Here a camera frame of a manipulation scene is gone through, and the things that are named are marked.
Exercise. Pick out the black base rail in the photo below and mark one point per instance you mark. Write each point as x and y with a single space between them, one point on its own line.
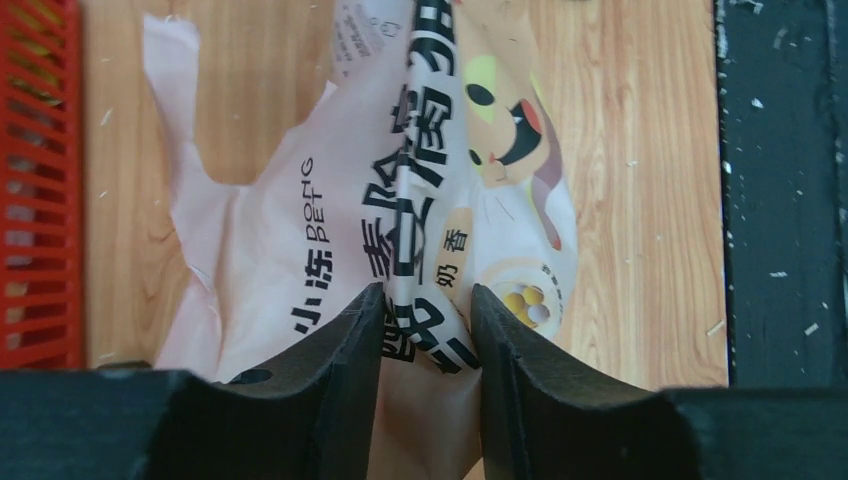
781 70

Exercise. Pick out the red plastic shopping basket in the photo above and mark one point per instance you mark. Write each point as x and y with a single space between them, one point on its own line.
42 301

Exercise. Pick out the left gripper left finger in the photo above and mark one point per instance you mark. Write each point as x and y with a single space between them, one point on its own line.
308 412

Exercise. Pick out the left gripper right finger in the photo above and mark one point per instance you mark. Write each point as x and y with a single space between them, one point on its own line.
547 415

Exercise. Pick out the pink cat litter bag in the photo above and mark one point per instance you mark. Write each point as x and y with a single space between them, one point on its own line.
430 164

